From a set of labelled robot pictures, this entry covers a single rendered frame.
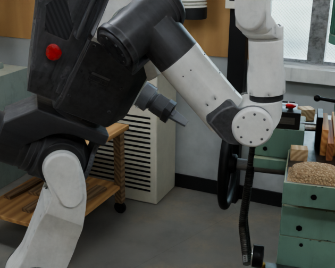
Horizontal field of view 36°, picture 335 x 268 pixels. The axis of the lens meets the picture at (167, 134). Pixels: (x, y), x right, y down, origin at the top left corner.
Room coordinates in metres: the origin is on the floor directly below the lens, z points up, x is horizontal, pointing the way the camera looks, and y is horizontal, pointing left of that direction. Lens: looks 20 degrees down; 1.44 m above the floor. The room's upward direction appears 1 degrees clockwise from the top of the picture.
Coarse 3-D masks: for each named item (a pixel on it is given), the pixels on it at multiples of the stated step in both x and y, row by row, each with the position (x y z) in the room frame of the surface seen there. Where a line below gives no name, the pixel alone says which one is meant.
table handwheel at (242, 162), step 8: (224, 144) 1.38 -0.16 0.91; (232, 144) 1.60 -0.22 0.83; (224, 152) 1.37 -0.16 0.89; (232, 152) 1.60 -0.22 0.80; (224, 160) 1.36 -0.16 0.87; (232, 160) 1.46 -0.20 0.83; (240, 160) 1.47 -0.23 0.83; (224, 168) 1.35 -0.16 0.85; (232, 168) 1.45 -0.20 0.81; (240, 168) 1.46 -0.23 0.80; (256, 168) 1.44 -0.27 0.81; (224, 176) 1.34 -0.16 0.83; (232, 176) 1.56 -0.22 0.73; (224, 184) 1.34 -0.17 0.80; (232, 184) 1.54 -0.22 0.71; (224, 192) 1.35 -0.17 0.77; (232, 192) 1.51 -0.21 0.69; (224, 200) 1.36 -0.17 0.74; (224, 208) 1.39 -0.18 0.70
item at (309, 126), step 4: (320, 108) 1.46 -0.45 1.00; (320, 112) 1.43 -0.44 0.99; (320, 116) 1.39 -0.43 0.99; (316, 120) 1.44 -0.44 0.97; (320, 120) 1.38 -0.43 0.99; (308, 124) 1.42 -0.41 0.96; (312, 124) 1.42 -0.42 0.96; (316, 124) 1.40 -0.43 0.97; (320, 124) 1.38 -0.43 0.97; (308, 128) 1.42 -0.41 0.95; (312, 128) 1.42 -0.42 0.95; (316, 128) 1.38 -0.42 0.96; (320, 128) 1.38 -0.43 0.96; (316, 132) 1.38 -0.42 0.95; (320, 132) 1.38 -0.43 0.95; (316, 136) 1.38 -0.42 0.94; (320, 136) 1.38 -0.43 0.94; (316, 140) 1.38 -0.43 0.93; (320, 140) 1.38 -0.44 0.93; (316, 144) 1.38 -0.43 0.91
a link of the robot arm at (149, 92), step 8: (144, 88) 1.59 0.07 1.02; (152, 88) 1.59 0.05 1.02; (144, 96) 1.57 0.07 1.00; (152, 96) 1.59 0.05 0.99; (160, 96) 1.58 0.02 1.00; (136, 104) 1.59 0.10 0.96; (144, 104) 1.57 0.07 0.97; (152, 104) 1.57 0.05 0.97; (160, 104) 1.56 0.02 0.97; (168, 104) 1.55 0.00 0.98; (176, 104) 1.57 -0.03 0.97; (152, 112) 1.62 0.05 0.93; (160, 112) 1.56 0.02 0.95; (168, 112) 1.54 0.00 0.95
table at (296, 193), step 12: (312, 132) 1.52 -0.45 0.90; (312, 144) 1.42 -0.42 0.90; (264, 156) 1.39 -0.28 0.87; (288, 156) 1.32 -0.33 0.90; (312, 156) 1.32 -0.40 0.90; (324, 156) 1.32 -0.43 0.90; (264, 168) 1.37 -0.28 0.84; (276, 168) 1.36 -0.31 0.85; (288, 168) 1.24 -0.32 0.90; (288, 192) 1.15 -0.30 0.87; (300, 192) 1.14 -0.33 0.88; (312, 192) 1.14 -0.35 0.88; (324, 192) 1.13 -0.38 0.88; (300, 204) 1.14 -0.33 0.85; (312, 204) 1.14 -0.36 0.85; (324, 204) 1.13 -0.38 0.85
